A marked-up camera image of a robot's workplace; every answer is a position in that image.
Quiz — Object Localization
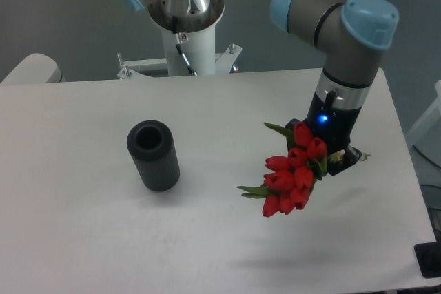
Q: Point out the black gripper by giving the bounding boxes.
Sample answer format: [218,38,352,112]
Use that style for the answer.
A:
[285,93,362,176]

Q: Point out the red tulip bouquet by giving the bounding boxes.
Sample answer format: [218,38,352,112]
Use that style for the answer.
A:
[236,120,371,218]

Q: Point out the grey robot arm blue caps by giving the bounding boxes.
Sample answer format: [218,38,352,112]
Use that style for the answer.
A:
[123,0,399,175]

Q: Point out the dark grey ribbed vase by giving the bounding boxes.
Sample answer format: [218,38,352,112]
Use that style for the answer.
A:
[127,120,180,192]

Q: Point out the white furniture at right edge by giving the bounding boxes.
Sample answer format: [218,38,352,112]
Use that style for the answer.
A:
[404,81,440,149]

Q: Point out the black device at table corner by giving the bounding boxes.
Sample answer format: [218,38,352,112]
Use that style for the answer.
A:
[414,242,440,279]

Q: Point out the white rounded chair back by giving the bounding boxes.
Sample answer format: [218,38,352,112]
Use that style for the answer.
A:
[1,53,66,86]

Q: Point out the black cable on floor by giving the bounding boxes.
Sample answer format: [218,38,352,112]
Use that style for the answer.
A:
[411,142,441,167]

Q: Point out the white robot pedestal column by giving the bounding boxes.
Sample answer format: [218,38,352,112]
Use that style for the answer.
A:
[160,25,216,76]

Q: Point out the white pedestal base frame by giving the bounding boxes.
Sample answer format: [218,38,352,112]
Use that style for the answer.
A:
[116,44,243,80]

